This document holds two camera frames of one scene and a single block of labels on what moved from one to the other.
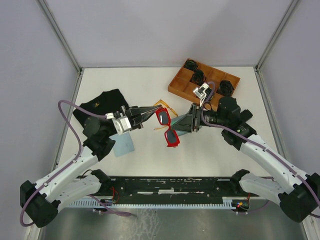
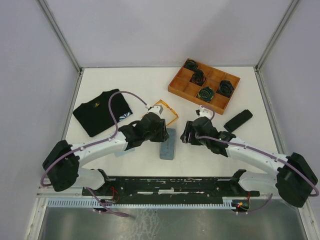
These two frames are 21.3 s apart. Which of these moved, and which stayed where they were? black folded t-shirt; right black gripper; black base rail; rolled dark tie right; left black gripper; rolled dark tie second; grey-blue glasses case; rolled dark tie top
Moved: grey-blue glasses case; left black gripper; right black gripper
Stayed: rolled dark tie top; black base rail; rolled dark tie right; rolled dark tie second; black folded t-shirt
